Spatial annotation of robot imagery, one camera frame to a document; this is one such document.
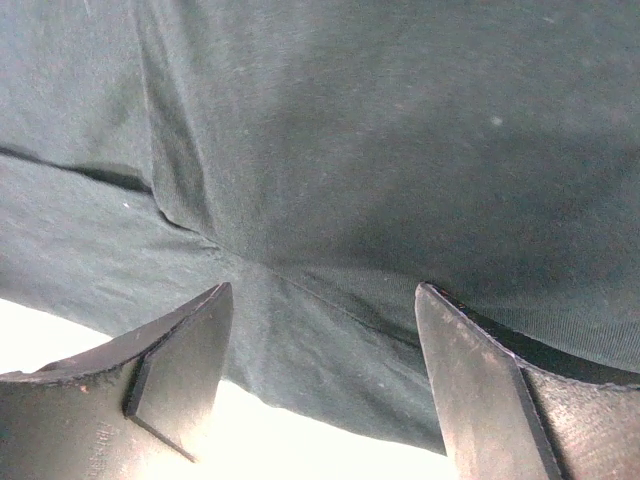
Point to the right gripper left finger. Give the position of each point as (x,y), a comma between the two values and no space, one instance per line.
(137,407)

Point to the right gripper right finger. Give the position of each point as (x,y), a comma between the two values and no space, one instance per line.
(511,407)

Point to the black t shirt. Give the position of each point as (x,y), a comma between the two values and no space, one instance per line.
(324,158)

